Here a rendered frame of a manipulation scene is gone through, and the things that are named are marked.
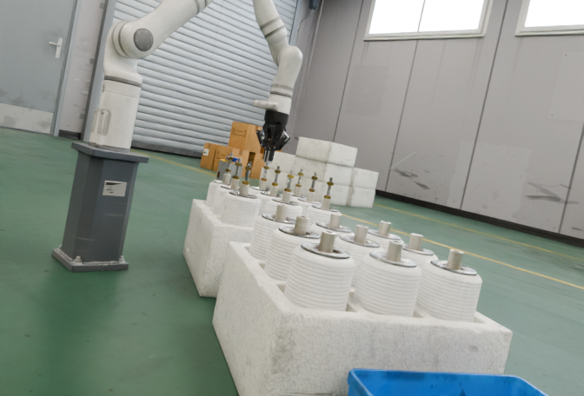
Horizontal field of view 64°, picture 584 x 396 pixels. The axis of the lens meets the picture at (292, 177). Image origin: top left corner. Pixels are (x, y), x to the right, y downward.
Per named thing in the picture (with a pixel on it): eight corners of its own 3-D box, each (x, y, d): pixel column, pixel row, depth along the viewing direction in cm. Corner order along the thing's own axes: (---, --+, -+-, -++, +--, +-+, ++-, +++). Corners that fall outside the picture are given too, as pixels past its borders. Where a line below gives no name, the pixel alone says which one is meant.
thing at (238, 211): (255, 267, 124) (268, 200, 123) (230, 270, 116) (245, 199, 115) (228, 256, 129) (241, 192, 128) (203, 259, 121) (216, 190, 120)
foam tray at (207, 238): (199, 297, 113) (214, 224, 112) (182, 253, 149) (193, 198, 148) (342, 308, 126) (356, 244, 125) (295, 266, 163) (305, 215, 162)
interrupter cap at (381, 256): (383, 266, 69) (384, 261, 69) (360, 253, 76) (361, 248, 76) (426, 272, 72) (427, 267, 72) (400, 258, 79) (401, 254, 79)
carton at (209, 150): (220, 169, 574) (224, 145, 573) (231, 173, 557) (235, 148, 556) (199, 166, 554) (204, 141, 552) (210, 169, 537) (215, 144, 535)
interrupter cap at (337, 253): (310, 257, 65) (311, 252, 65) (293, 243, 73) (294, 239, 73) (358, 263, 68) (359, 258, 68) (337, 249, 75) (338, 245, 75)
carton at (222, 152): (244, 177, 527) (249, 151, 526) (227, 174, 511) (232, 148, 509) (228, 173, 549) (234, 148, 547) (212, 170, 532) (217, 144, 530)
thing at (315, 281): (280, 382, 65) (307, 256, 64) (262, 350, 74) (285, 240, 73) (341, 384, 68) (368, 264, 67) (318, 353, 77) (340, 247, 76)
